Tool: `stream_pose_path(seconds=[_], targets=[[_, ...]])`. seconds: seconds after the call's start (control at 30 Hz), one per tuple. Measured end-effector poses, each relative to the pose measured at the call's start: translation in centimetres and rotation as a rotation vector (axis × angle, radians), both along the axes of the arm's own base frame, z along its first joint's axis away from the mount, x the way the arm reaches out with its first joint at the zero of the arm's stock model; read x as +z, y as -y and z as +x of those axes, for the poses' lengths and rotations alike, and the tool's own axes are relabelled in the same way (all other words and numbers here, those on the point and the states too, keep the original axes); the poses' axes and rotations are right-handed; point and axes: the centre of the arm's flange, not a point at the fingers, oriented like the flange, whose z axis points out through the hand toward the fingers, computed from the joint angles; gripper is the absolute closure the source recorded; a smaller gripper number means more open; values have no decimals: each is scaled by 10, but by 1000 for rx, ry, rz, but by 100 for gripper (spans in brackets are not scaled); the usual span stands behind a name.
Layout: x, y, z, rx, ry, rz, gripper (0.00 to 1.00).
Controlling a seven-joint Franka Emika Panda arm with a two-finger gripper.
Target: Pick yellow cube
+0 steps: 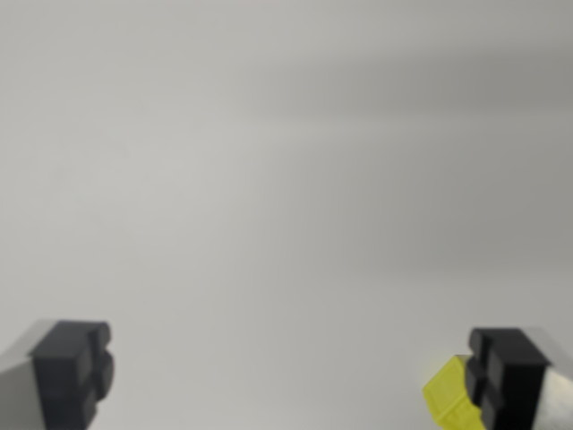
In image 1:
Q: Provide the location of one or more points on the black silver gripper left finger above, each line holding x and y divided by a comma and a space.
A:
62, 376

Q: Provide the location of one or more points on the black silver gripper right finger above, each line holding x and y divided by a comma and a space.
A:
510, 380

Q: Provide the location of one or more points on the yellow embossed cube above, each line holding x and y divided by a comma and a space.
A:
450, 396

